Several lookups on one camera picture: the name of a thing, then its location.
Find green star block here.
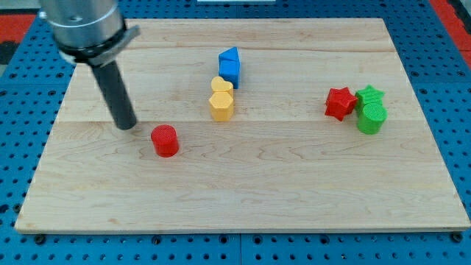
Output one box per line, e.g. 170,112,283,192
355,85,385,113

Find green cylinder block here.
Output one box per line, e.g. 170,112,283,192
357,103,388,135

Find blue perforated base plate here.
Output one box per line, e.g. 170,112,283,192
1,0,470,264

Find red cylinder block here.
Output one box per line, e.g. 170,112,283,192
150,124,180,158

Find red star block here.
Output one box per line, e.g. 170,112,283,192
325,87,358,121

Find yellow hexagon block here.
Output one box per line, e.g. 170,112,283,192
208,92,234,121

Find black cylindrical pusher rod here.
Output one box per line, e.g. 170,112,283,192
92,61,137,130

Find wooden board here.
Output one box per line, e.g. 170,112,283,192
15,18,470,234

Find blue triangle block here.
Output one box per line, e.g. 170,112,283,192
218,46,240,63

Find yellow heart block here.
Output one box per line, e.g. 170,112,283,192
210,76,233,97

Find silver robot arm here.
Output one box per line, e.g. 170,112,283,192
39,0,140,130

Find blue cube block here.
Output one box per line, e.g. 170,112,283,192
219,60,241,89

